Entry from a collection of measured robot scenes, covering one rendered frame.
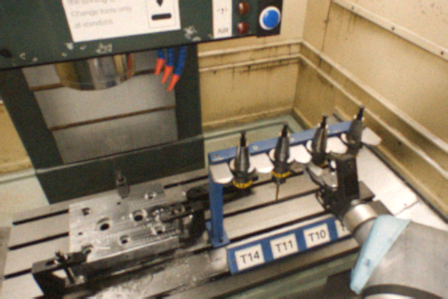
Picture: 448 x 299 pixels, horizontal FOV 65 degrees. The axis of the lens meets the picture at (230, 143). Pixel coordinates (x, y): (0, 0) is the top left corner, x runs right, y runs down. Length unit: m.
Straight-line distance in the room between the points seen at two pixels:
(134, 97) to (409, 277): 1.09
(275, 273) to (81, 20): 0.82
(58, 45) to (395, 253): 0.53
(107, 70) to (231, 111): 1.34
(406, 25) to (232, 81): 0.90
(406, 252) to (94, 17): 0.52
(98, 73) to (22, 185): 1.34
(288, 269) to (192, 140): 0.73
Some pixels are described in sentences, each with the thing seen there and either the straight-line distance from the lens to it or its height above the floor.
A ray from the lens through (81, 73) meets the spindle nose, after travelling 0.73.
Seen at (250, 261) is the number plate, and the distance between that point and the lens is 1.06.
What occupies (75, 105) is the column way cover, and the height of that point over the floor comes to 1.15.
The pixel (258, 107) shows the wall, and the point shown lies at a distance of 2.05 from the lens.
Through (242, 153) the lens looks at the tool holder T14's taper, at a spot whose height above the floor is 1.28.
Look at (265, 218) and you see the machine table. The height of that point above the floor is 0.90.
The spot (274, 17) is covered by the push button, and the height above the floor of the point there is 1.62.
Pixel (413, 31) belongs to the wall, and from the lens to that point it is 1.37.
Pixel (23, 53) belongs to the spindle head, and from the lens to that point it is 0.58.
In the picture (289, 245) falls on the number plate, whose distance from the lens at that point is 1.09.
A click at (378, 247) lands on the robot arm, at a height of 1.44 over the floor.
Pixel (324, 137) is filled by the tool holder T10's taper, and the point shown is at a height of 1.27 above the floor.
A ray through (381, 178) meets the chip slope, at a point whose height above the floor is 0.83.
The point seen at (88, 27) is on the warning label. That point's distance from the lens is 0.56.
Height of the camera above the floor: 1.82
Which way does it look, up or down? 39 degrees down
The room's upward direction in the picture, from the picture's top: straight up
